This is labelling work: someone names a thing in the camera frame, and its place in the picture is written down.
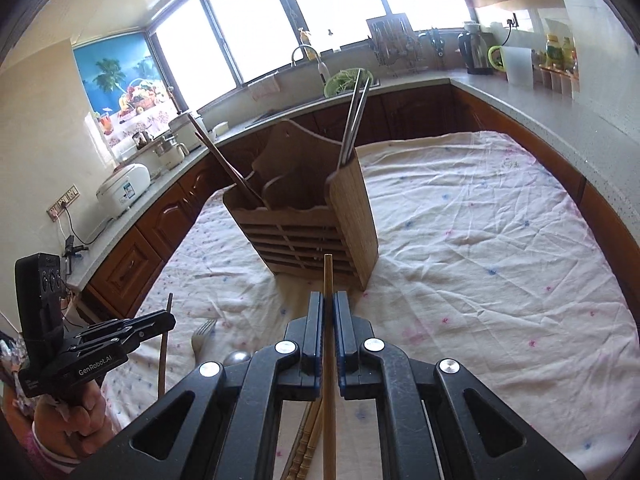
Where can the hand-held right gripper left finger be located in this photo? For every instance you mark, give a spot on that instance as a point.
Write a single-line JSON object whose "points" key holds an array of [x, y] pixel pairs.
{"points": [[317, 320]]}

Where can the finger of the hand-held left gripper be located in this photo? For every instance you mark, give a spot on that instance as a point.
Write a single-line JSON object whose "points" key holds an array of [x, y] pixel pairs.
{"points": [[145, 324], [145, 345]]}

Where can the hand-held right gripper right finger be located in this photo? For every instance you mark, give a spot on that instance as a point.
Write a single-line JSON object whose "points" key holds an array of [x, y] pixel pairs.
{"points": [[341, 320]]}

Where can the bamboo chopstick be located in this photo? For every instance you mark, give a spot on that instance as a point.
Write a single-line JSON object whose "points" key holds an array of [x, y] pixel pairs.
{"points": [[295, 455], [328, 280], [163, 370], [314, 432]]}

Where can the brown wooden utensil holder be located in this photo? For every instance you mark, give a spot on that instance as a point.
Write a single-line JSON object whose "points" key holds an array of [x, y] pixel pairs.
{"points": [[305, 230]]}

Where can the dark brown wooden chopstick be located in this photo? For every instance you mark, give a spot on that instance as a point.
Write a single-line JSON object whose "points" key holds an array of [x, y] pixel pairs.
{"points": [[220, 160]]}

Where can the metal chopstick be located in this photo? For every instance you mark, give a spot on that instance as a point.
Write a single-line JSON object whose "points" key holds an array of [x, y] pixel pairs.
{"points": [[352, 115], [361, 120]]}

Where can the person's left forearm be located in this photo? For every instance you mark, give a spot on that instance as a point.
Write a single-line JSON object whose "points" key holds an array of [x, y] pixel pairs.
{"points": [[45, 457]]}

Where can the person's left hand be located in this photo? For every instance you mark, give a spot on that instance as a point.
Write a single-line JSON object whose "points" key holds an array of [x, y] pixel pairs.
{"points": [[70, 425]]}

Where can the long plain metal fork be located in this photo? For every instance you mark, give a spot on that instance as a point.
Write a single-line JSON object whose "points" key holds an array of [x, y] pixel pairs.
{"points": [[202, 337]]}

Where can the small black stand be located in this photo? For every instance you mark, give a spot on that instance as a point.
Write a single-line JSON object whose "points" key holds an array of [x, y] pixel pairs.
{"points": [[74, 247]]}

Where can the metal spoon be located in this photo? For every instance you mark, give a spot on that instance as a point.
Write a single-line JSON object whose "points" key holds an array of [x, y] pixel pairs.
{"points": [[236, 358]]}

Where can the brown wooden base cabinets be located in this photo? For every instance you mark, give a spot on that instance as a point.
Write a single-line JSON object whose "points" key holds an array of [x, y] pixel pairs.
{"points": [[155, 225]]}

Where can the white rice cooker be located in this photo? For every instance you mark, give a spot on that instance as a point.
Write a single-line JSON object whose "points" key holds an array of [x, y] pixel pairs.
{"points": [[122, 190]]}

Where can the white floral tablecloth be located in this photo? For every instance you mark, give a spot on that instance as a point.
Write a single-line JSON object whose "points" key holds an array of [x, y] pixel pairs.
{"points": [[475, 240]]}

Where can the small white kitchen appliance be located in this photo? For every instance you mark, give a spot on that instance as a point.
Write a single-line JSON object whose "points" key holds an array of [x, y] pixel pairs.
{"points": [[170, 156]]}

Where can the white round cooking pot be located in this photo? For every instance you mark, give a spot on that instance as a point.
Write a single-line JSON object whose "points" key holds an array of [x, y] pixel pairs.
{"points": [[186, 130]]}

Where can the green colander with vegetables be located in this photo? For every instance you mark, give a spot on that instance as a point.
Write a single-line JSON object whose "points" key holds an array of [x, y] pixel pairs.
{"points": [[340, 82]]}

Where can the white hanging cloth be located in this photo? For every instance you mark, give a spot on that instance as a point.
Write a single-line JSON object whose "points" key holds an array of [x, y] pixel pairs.
{"points": [[264, 87]]}

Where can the metal kitchen faucet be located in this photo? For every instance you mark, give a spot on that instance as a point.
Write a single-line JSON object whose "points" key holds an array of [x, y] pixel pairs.
{"points": [[320, 67]]}

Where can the yellow soap bottle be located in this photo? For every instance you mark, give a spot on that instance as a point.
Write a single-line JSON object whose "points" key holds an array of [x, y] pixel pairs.
{"points": [[305, 36]]}

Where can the black electric kettle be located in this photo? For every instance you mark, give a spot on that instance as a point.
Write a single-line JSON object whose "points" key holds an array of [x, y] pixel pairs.
{"points": [[474, 50]]}

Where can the grey kitchen countertop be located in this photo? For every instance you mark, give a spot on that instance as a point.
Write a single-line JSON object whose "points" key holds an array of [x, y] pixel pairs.
{"points": [[575, 125]]}

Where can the kitchen window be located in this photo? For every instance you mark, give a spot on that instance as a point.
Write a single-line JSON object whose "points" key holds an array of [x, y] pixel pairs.
{"points": [[300, 5]]}

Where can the spice jar rack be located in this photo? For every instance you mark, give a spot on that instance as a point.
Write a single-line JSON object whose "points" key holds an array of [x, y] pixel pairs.
{"points": [[555, 80]]}

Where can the yellow cooking oil bottles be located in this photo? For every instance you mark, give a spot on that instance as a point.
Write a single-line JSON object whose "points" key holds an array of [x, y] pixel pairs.
{"points": [[557, 50]]}

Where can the white wall socket strip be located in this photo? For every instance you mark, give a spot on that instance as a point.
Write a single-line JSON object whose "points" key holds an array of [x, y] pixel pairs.
{"points": [[64, 202]]}

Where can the tropical fruit wall poster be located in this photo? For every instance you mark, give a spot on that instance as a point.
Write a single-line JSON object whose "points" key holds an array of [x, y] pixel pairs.
{"points": [[122, 80]]}

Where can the wall socket with plug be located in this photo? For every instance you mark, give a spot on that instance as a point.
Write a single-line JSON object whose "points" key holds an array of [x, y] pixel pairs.
{"points": [[512, 21]]}

